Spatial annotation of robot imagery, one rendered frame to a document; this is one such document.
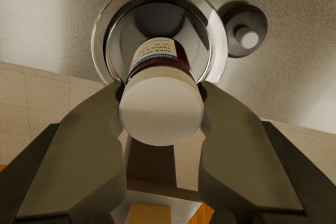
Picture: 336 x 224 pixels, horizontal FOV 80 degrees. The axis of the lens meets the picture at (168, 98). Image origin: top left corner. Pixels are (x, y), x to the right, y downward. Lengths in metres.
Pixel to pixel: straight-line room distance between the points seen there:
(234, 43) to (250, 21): 0.04
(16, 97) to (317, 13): 1.81
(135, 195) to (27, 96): 1.33
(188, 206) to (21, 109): 1.52
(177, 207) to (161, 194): 0.09
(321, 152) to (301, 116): 1.92
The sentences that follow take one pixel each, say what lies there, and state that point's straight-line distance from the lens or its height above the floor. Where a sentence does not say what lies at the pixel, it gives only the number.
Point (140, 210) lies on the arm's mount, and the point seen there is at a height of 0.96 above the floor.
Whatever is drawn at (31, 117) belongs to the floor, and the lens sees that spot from 1.95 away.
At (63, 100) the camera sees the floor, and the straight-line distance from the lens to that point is 1.73.
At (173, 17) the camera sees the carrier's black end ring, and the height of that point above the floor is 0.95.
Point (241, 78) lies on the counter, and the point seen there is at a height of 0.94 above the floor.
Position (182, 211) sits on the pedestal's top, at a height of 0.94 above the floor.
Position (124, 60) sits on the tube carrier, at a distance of 0.22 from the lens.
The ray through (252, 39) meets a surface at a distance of 0.35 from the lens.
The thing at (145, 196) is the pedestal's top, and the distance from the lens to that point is 0.71.
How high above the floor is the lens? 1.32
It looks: 58 degrees down
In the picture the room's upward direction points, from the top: 176 degrees clockwise
